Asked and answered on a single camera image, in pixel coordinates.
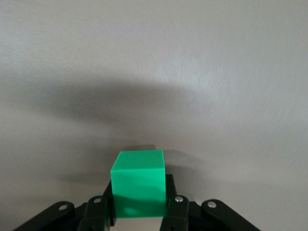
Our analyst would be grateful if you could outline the green cube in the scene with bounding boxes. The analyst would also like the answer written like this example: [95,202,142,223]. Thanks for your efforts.
[109,149,168,219]

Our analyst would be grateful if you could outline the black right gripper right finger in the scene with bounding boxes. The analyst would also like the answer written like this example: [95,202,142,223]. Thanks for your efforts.
[159,173,262,231]

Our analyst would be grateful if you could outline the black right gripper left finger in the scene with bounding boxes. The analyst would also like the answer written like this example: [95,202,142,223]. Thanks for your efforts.
[13,180,114,231]

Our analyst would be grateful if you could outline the large table cover mat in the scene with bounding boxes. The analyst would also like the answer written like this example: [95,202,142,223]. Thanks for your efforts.
[0,0,308,231]

